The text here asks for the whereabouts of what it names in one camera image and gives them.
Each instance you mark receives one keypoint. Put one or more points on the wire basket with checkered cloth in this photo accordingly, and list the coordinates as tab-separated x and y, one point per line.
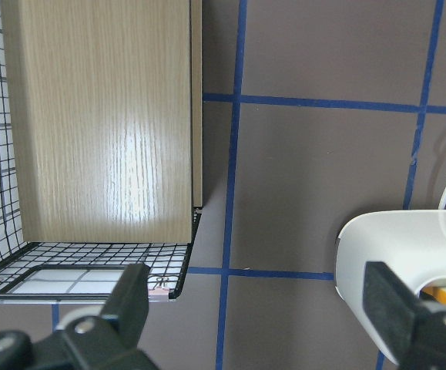
100	146

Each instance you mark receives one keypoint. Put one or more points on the white two-slot toaster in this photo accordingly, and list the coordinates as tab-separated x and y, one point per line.
412	243

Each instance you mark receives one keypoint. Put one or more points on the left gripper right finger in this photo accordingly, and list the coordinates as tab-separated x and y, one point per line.
413	330

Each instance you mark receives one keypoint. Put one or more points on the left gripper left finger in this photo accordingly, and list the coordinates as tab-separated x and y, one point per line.
106	340

